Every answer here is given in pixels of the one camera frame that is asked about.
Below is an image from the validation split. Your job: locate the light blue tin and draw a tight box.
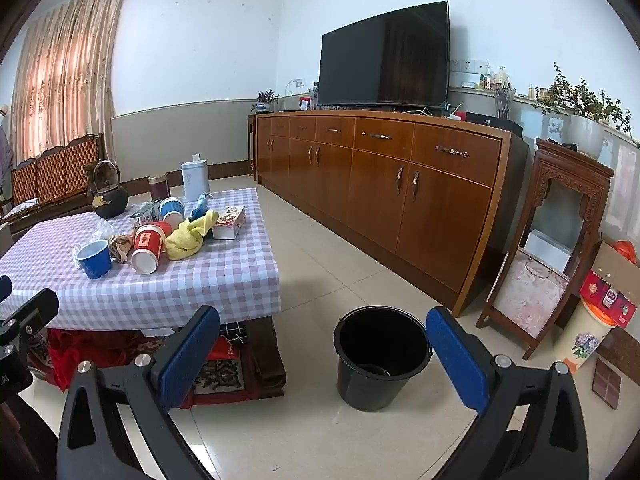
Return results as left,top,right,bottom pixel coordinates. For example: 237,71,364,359
181,154,210,202

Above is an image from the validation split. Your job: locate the wooden television cabinet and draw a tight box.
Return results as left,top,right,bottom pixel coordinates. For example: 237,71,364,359
255,109,530,317

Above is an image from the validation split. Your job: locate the crumpled clear plastic bag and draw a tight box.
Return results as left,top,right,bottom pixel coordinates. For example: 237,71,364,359
90,220,118,243

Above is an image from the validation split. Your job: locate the orange plastic bag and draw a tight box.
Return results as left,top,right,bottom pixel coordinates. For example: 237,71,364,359
614,240,640,264

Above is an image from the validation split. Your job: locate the potted plant in white pot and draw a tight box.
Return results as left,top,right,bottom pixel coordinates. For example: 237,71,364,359
534,62,636,160

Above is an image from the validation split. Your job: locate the black plastic bucket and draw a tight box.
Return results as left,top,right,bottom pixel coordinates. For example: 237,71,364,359
334,305,432,412

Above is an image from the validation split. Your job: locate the wooden bench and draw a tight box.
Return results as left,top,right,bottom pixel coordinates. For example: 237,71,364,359
0,133,109,228

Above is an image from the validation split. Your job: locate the pink patterned curtain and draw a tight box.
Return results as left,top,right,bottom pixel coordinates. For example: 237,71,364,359
10,0,129,166

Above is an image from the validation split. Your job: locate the maroon canister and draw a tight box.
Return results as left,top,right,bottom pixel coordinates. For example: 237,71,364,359
147,175,170,202

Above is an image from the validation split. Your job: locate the red paper cup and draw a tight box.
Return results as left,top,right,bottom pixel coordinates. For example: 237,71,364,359
131,223,167,275

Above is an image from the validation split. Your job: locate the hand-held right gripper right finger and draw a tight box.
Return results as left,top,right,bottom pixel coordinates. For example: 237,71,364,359
426,306,591,480

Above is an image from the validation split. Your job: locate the blue face mask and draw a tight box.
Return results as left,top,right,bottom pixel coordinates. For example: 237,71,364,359
190,192,213,221

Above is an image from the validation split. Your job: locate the black set-top box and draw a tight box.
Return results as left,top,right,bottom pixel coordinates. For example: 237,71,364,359
465,111,524,137

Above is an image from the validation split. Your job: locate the cardboard box with red print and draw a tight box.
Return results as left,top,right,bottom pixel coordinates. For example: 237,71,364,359
579,240,640,331

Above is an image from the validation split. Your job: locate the patterned rug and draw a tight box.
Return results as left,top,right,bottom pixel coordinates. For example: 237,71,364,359
27,332,287,410

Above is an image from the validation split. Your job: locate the glass vase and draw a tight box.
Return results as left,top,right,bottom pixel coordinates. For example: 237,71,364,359
493,85,517,120

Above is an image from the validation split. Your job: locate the carved wooden plant stand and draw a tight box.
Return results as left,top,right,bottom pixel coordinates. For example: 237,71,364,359
476,137,615,362

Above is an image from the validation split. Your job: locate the group of bottles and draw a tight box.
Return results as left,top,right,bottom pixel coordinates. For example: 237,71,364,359
479,62,512,91

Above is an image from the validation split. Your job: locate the blue and white paper cup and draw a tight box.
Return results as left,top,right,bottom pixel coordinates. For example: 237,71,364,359
159,197,187,231

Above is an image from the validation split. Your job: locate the crumpled brown paper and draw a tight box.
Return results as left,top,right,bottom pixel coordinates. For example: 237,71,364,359
109,234,134,264

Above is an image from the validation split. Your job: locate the green and white carton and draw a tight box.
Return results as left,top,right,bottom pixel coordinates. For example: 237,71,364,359
130,201,163,226

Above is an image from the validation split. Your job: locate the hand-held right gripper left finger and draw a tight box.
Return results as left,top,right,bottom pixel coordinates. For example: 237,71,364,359
56,305,221,480

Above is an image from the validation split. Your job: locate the black cast iron teapot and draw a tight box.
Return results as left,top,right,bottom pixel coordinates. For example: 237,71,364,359
86,160,130,220

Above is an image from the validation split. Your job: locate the small potted plant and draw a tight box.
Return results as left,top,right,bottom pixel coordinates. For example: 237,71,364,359
251,90,281,114

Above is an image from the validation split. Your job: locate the black flat television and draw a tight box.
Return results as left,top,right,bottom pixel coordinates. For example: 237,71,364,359
318,1,450,110

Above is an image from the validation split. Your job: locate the floral printed bin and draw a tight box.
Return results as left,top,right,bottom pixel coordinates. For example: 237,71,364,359
555,294,619,374

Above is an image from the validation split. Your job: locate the red and white carton box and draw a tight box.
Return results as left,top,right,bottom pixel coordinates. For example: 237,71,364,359
211,205,247,240

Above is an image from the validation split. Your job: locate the yellow cloth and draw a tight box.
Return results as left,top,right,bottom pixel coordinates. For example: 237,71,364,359
165,209,220,261

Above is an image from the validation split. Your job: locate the red cloth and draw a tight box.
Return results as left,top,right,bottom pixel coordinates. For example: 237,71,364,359
46,329,173,392

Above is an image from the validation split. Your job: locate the person's left forearm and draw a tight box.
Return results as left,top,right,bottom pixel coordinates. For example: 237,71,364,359
0,394,59,480

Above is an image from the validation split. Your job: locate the checked tablecloth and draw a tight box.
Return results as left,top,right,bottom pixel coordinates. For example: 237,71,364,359
0,187,282,333

